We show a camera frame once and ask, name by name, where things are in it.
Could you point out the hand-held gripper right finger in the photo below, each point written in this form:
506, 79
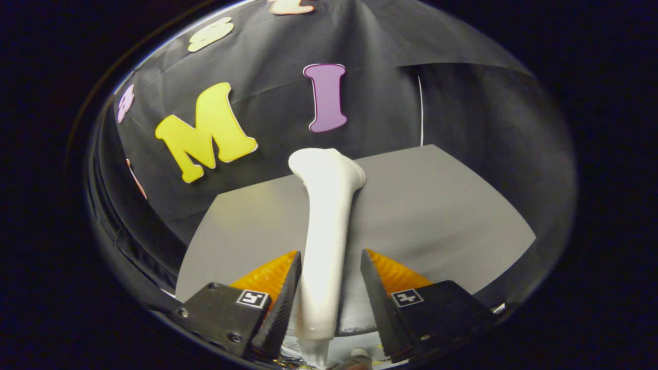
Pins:
378, 308

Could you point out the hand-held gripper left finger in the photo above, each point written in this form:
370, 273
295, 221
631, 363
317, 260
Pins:
282, 313

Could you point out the black backdrop cloth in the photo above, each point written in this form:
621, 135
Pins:
267, 67

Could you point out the white garment steamer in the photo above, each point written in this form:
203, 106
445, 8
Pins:
326, 231

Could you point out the grey cabinet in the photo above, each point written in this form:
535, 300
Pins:
437, 216

